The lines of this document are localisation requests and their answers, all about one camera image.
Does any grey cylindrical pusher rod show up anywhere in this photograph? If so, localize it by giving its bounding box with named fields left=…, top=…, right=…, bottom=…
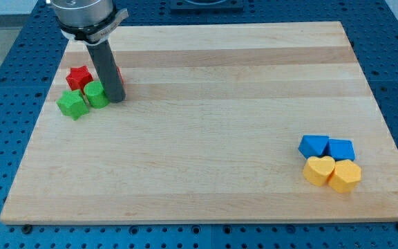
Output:
left=87, top=40, right=126, bottom=103

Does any red star block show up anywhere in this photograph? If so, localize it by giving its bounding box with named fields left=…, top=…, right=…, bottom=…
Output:
left=66, top=66, right=93, bottom=93

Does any green star block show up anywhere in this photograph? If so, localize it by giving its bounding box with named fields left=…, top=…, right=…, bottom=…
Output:
left=57, top=89, right=89, bottom=120

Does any red block behind rod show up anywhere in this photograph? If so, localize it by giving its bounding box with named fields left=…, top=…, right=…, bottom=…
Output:
left=117, top=66, right=124, bottom=85

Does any green cylinder block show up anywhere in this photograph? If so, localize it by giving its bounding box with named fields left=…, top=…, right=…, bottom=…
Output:
left=84, top=81, right=110, bottom=109

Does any wooden board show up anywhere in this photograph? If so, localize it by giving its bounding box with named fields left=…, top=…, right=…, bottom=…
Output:
left=0, top=21, right=398, bottom=225

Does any blue cube block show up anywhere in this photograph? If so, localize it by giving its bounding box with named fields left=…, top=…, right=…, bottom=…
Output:
left=298, top=135, right=329, bottom=158

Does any yellow heart block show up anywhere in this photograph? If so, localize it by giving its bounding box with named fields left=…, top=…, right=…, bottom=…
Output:
left=303, top=156, right=335, bottom=187

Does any blue pentagon block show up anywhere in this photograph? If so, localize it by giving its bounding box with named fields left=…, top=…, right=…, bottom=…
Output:
left=323, top=138, right=355, bottom=161

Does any yellow hexagon block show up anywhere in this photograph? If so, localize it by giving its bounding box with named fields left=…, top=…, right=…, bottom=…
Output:
left=328, top=159, right=361, bottom=193

